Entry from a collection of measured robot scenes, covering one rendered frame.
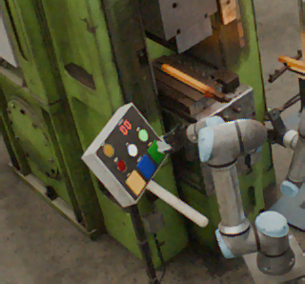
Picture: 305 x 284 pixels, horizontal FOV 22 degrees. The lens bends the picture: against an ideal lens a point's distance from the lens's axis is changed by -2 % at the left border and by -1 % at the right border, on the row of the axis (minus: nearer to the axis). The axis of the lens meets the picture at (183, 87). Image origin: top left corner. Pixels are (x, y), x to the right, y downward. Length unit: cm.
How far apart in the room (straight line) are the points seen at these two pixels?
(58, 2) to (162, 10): 54
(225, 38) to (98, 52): 74
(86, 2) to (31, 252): 180
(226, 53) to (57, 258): 151
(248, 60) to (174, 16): 76
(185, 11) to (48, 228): 180
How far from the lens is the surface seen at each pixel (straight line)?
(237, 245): 296
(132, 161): 332
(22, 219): 484
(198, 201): 406
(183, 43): 352
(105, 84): 352
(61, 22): 373
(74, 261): 448
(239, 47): 399
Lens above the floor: 316
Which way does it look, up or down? 35 degrees down
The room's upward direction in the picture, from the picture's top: 11 degrees counter-clockwise
